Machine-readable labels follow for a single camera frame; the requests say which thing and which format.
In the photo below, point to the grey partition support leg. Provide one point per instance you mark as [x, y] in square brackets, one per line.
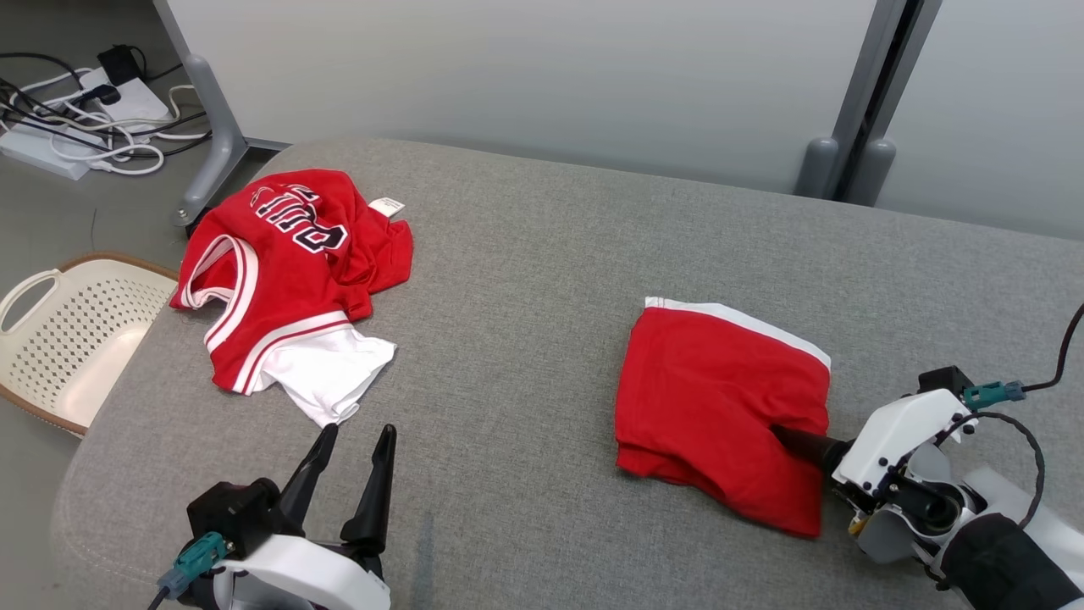
[222, 127]

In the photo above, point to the grey partition foot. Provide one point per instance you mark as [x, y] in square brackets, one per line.
[818, 169]
[872, 174]

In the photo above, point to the grey metal partition post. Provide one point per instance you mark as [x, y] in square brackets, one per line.
[872, 68]

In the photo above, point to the red Bulls basketball jersey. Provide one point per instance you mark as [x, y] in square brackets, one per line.
[288, 280]

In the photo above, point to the long white power strip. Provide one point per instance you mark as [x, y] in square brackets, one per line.
[34, 152]

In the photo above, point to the red shorts with white stripes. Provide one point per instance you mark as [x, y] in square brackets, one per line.
[711, 407]

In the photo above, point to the cream plastic laundry basket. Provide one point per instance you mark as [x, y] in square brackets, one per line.
[76, 339]

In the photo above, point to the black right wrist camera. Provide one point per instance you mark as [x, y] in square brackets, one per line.
[944, 381]

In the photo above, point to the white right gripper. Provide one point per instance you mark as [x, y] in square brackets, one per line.
[898, 436]

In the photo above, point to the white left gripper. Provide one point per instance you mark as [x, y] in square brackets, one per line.
[305, 572]

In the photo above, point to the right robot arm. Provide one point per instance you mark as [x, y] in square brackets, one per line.
[1008, 568]

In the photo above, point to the white power strip with plugs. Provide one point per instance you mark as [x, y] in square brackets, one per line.
[140, 102]

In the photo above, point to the black power adapter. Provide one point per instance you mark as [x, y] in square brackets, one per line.
[118, 63]

